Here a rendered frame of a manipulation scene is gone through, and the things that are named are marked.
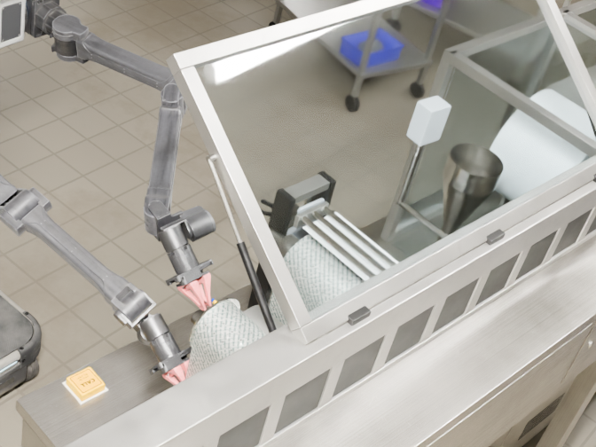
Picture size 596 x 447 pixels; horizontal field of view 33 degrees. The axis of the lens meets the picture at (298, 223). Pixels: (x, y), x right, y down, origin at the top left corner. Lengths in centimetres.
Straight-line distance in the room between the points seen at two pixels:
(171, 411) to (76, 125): 348
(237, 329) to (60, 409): 56
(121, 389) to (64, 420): 17
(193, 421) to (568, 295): 111
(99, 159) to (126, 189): 24
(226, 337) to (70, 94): 313
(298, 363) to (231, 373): 12
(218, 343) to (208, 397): 60
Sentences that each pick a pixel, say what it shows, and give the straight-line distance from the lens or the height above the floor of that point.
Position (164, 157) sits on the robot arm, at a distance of 244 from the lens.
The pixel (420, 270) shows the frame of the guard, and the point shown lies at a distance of 194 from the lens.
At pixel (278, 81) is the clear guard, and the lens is 188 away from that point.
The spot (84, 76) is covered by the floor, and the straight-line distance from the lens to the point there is 534.
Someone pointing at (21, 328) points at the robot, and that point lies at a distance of 364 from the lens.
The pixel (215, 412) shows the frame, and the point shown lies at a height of 165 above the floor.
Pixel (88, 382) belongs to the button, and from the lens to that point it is 258.
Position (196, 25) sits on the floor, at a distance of 595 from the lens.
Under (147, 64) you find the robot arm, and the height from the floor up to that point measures 148.
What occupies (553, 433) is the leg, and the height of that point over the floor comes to 57.
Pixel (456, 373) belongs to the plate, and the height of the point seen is 144.
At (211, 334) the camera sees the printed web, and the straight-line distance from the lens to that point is 224.
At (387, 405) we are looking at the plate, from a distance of 199.
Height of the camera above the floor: 290
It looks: 39 degrees down
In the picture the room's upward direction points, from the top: 15 degrees clockwise
